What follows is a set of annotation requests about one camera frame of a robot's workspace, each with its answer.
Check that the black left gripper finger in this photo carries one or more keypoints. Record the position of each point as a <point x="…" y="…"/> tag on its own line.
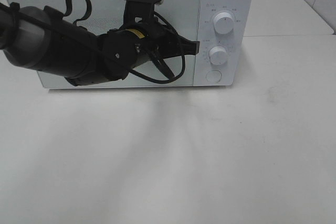
<point x="189" y="47"/>

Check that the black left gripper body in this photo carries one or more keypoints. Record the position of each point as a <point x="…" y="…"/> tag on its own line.
<point x="155" y="43"/>

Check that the round white door button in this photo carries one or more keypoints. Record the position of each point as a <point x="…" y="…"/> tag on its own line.
<point x="214" y="76"/>

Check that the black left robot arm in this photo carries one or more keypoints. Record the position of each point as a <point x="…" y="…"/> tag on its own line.
<point x="39" y="39"/>

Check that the lower white timer knob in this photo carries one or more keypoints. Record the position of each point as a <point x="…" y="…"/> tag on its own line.
<point x="218" y="55"/>

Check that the upper white power knob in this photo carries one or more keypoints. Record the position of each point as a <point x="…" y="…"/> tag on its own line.
<point x="223" y="22"/>

